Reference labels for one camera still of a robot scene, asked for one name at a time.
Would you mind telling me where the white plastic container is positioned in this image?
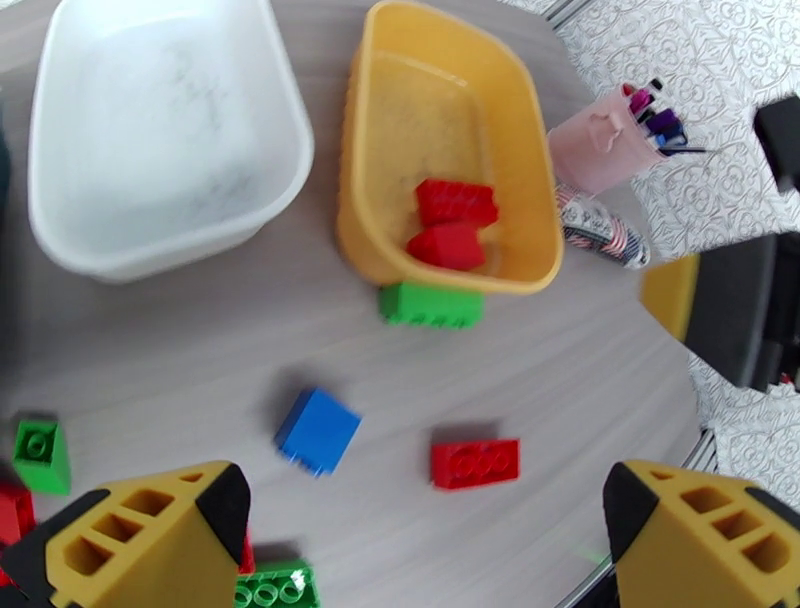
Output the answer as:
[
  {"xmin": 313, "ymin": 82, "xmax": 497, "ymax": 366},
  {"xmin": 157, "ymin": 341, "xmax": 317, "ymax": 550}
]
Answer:
[{"xmin": 26, "ymin": 0, "xmax": 316, "ymax": 284}]

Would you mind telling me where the aluminium corner post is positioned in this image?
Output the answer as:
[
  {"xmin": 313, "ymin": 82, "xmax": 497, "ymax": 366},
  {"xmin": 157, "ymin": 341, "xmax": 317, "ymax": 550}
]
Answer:
[{"xmin": 543, "ymin": 0, "xmax": 592, "ymax": 29}]

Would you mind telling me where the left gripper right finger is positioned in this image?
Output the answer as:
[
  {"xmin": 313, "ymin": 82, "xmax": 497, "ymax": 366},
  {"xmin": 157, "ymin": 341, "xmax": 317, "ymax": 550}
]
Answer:
[{"xmin": 601, "ymin": 460, "xmax": 800, "ymax": 608}]

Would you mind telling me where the small blue lego brick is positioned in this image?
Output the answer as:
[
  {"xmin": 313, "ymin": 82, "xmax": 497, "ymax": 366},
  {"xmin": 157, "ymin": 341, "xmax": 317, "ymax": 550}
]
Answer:
[{"xmin": 273, "ymin": 387, "xmax": 364, "ymax": 478}]

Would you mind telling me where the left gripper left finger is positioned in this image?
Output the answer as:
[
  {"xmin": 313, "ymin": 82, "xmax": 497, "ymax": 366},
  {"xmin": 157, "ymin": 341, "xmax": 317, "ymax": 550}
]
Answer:
[{"xmin": 0, "ymin": 461, "xmax": 253, "ymax": 608}]

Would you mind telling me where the yellow plastic container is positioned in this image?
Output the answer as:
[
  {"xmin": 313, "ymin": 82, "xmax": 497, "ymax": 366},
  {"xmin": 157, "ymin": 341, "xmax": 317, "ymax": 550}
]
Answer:
[{"xmin": 335, "ymin": 0, "xmax": 566, "ymax": 296}]

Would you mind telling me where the purple marker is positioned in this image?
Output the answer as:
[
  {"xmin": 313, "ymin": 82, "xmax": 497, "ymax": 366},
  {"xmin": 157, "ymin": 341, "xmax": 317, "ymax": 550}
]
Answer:
[{"xmin": 645, "ymin": 107, "xmax": 680, "ymax": 136}]

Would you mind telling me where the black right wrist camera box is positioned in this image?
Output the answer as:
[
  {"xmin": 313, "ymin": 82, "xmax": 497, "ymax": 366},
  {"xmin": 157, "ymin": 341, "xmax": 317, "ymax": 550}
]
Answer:
[{"xmin": 752, "ymin": 93, "xmax": 800, "ymax": 193}]

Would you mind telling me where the long green lego brick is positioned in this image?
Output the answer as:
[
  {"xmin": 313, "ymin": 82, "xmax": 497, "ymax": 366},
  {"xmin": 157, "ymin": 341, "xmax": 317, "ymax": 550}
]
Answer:
[{"xmin": 377, "ymin": 282, "xmax": 486, "ymax": 329}]

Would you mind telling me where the pink pen cup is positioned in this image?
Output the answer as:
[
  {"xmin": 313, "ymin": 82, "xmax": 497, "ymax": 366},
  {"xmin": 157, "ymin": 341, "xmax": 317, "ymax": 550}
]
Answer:
[{"xmin": 547, "ymin": 84, "xmax": 670, "ymax": 196}]

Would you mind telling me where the small green lego brick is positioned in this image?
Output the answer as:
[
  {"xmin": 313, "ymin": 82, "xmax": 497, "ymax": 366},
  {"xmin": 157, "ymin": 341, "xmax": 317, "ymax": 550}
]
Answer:
[{"xmin": 12, "ymin": 418, "xmax": 72, "ymax": 497}]

